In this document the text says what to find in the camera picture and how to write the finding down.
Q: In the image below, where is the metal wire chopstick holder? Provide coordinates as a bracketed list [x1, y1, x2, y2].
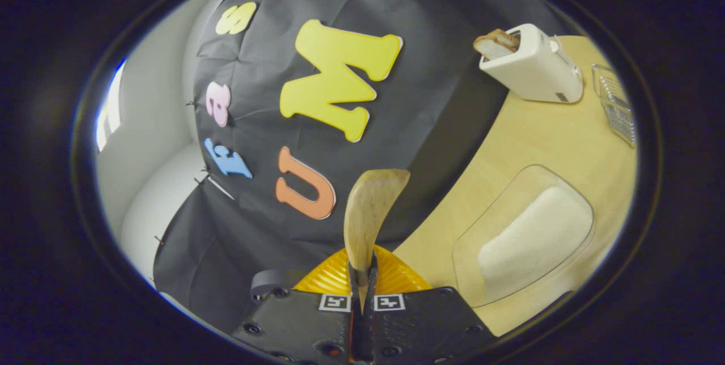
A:
[592, 63, 636, 147]

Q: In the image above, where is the white rice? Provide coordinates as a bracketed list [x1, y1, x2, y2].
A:
[477, 186, 594, 292]

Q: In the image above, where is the wooden spoon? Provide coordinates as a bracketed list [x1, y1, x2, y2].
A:
[344, 169, 411, 312]

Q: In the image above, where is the clear plastic container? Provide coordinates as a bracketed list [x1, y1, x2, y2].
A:
[452, 164, 596, 309]

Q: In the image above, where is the white toaster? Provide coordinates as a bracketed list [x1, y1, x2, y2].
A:
[479, 24, 584, 104]

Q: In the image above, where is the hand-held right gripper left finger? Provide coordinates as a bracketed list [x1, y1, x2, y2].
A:
[232, 249, 355, 365]

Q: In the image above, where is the ceiling light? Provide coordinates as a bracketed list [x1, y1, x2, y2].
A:
[96, 62, 124, 150]

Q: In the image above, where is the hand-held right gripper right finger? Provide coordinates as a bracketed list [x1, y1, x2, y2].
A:
[368, 249, 493, 365]

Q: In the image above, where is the toasted bread slice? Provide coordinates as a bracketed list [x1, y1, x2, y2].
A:
[474, 29, 519, 61]

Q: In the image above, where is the black backdrop cloth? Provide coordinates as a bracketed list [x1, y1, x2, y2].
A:
[153, 0, 573, 334]

